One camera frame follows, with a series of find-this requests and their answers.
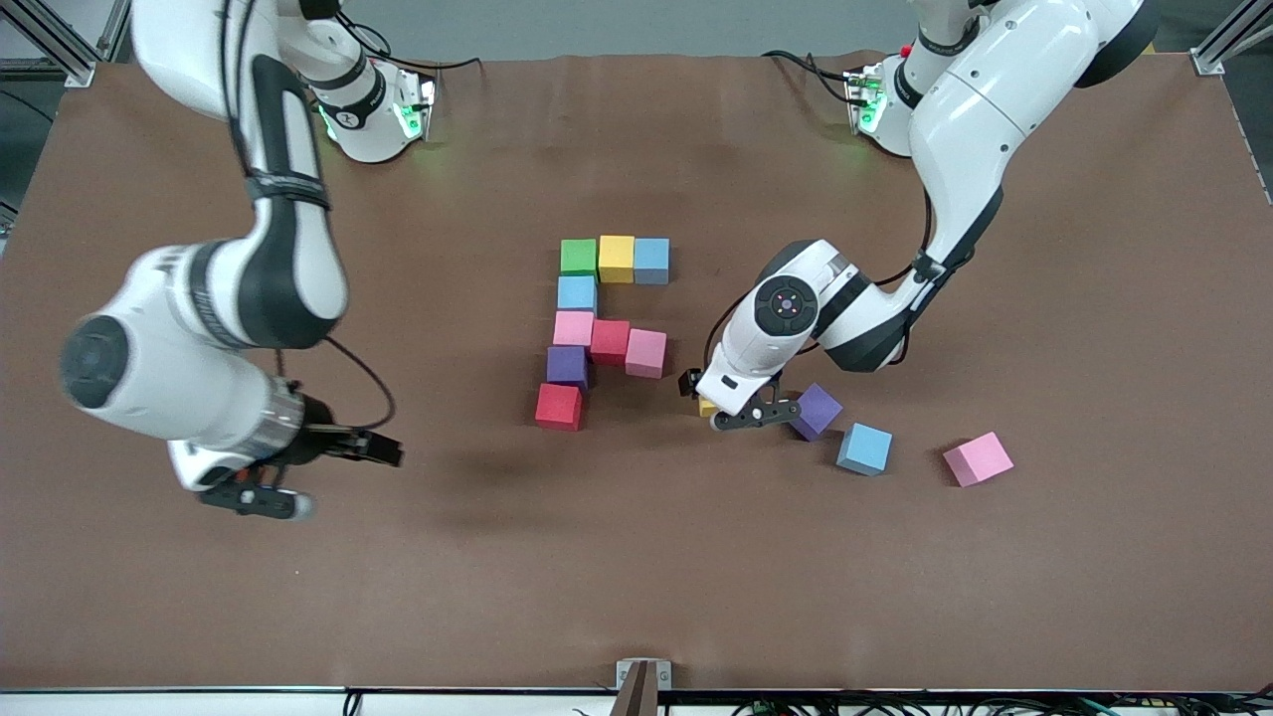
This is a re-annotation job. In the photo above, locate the red foam cube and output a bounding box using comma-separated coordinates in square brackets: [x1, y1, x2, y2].
[535, 383, 585, 433]
[592, 319, 633, 367]

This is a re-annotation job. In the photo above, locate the purple foam cube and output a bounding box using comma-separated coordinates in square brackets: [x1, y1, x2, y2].
[791, 383, 844, 443]
[546, 345, 591, 391]

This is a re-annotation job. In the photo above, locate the brown table cover sheet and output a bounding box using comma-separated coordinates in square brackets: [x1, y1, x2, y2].
[0, 52, 1273, 694]

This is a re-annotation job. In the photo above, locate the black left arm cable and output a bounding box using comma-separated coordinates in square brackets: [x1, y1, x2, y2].
[702, 189, 936, 377]

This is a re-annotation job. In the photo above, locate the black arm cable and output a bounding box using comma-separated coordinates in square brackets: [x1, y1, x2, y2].
[702, 189, 936, 377]
[219, 0, 397, 434]

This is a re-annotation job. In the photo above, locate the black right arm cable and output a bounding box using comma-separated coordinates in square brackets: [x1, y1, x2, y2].
[219, 0, 397, 434]

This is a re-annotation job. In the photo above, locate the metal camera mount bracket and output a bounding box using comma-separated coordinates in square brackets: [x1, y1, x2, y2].
[612, 658, 672, 716]

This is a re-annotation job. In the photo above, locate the black base cable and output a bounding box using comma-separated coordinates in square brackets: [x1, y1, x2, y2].
[761, 50, 861, 105]
[343, 5, 488, 73]

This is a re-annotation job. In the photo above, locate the aluminium frame post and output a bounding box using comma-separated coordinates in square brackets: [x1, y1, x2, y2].
[1190, 0, 1273, 77]
[0, 0, 135, 89]

